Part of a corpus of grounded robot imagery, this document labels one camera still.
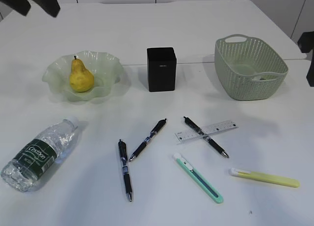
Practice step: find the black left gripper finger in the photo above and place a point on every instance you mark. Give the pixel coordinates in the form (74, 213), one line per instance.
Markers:
(20, 6)
(51, 7)

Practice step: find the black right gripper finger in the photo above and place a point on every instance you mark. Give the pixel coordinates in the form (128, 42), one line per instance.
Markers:
(306, 42)
(310, 74)

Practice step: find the yellow waste paper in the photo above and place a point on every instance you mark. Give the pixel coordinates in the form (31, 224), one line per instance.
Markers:
(263, 77)

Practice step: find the yellow pear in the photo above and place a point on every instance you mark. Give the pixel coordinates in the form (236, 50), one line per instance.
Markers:
(80, 78)

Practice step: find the clear water bottle green label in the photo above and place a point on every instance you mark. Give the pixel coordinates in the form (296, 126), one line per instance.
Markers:
(27, 167)

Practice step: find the green woven plastic basket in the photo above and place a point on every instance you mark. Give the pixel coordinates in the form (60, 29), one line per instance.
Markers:
(238, 58)

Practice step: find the pale green wavy plate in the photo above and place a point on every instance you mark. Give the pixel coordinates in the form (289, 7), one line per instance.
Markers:
(105, 67)

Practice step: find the yellow utility knife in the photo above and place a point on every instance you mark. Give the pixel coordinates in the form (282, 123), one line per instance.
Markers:
(258, 176)

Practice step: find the black pen on ruler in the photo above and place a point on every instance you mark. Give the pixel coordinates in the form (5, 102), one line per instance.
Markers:
(209, 140)

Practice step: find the black square pen holder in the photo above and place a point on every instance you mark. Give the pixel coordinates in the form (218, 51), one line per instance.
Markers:
(161, 67)

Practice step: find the clear plastic ruler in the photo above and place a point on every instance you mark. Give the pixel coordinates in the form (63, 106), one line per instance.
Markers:
(190, 134)

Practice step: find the green utility knife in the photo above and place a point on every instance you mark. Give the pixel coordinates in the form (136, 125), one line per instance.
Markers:
(198, 178)

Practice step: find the black pen middle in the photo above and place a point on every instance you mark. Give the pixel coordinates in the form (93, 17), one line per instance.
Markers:
(143, 145)

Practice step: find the black pen front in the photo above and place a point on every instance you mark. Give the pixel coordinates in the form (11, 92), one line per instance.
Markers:
(125, 170)

